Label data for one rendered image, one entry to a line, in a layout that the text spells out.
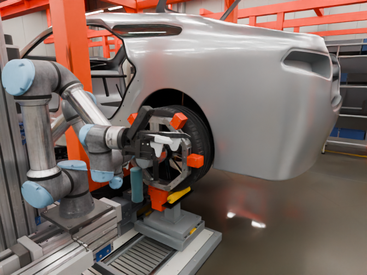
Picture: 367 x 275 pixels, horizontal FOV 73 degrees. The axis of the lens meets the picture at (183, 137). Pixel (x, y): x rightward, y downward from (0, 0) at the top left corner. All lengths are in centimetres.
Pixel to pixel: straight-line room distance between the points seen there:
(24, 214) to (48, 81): 61
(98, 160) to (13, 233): 59
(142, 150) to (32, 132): 43
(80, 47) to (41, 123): 103
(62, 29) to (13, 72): 99
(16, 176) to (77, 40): 106
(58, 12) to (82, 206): 129
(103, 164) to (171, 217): 139
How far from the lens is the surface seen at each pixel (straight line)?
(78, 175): 114
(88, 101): 102
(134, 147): 78
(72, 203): 119
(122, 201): 214
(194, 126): 172
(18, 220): 130
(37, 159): 103
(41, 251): 117
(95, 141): 83
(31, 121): 100
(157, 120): 176
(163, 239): 215
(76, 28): 195
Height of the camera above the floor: 141
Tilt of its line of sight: 14 degrees down
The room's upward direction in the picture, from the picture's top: straight up
